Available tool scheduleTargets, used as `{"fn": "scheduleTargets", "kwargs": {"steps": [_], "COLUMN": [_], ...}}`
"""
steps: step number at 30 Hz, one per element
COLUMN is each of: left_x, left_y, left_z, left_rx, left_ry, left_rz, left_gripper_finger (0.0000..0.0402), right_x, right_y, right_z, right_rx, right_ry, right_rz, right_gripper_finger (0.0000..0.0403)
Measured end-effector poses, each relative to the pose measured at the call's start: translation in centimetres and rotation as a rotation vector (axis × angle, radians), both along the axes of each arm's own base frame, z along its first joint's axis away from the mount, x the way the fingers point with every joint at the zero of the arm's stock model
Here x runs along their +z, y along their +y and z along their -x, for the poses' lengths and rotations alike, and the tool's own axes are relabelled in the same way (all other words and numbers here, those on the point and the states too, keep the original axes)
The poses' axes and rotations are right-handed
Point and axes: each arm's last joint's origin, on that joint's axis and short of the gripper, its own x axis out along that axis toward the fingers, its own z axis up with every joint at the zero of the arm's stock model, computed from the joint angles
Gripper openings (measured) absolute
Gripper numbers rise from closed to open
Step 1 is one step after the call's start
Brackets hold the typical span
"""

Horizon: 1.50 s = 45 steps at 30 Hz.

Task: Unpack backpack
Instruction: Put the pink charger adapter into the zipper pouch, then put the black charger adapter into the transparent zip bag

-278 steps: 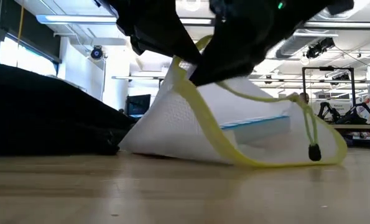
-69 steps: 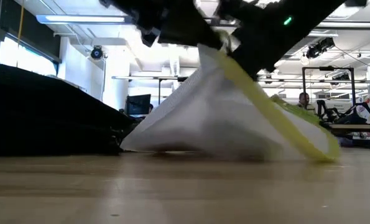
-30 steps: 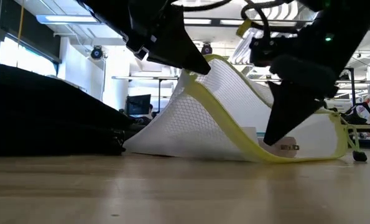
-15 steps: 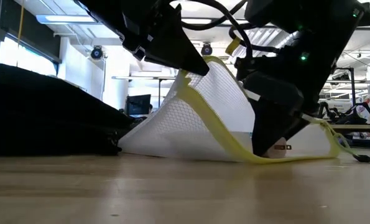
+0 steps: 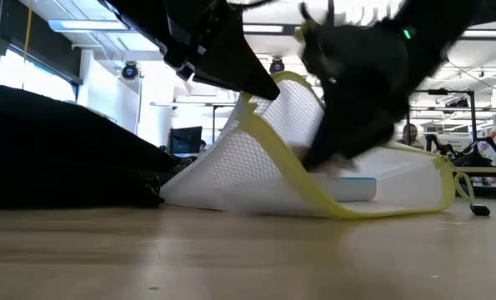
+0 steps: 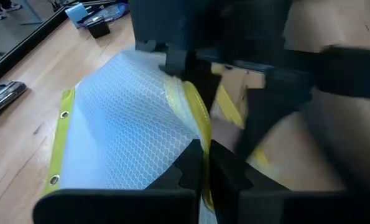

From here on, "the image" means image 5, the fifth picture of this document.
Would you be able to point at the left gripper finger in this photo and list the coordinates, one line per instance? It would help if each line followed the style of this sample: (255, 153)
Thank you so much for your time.
(235, 62)

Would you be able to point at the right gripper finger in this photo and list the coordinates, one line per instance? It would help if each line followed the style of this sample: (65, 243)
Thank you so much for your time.
(327, 154)

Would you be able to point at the blue white pill organizer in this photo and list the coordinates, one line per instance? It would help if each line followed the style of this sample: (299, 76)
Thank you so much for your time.
(347, 188)

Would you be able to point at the clear mesh pouch yellow-green trim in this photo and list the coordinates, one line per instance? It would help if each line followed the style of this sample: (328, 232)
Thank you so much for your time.
(252, 175)

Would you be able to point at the black backpack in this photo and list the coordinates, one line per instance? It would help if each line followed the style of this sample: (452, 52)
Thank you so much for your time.
(64, 158)

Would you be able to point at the black ceiling spotlight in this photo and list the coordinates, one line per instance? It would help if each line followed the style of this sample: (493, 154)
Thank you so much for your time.
(277, 66)
(130, 71)

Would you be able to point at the long ceiling light fixture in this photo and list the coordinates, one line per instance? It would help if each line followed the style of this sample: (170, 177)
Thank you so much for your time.
(264, 29)
(89, 26)

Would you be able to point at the black monitor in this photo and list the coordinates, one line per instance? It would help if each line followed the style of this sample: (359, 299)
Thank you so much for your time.
(185, 139)

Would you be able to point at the wooden workbench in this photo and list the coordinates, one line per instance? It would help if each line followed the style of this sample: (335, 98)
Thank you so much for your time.
(485, 170)

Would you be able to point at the black metal gantry frame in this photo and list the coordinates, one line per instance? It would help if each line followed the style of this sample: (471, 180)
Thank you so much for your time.
(473, 121)

